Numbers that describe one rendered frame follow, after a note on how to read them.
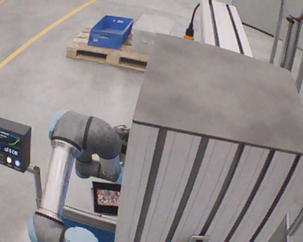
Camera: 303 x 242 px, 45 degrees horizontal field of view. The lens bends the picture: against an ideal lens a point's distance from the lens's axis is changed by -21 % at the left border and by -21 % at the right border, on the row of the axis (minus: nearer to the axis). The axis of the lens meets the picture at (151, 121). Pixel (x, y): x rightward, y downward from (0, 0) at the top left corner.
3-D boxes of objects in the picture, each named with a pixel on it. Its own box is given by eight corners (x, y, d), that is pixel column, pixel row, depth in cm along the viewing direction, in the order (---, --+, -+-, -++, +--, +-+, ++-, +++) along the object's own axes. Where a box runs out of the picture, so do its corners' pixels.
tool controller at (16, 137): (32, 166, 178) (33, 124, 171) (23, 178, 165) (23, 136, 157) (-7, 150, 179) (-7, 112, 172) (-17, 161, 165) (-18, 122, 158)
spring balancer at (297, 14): (289, 13, 198) (283, 11, 195) (293, -9, 189) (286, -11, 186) (306, 25, 187) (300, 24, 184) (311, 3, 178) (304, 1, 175)
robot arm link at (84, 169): (97, 184, 179) (97, 166, 172) (72, 176, 179) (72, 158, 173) (100, 173, 185) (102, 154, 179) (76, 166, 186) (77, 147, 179)
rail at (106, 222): (213, 242, 188) (218, 233, 184) (213, 248, 185) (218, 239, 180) (38, 202, 190) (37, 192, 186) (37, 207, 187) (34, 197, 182)
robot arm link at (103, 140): (128, 118, 139) (128, 167, 184) (94, 110, 140) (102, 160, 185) (118, 152, 135) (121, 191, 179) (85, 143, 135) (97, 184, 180)
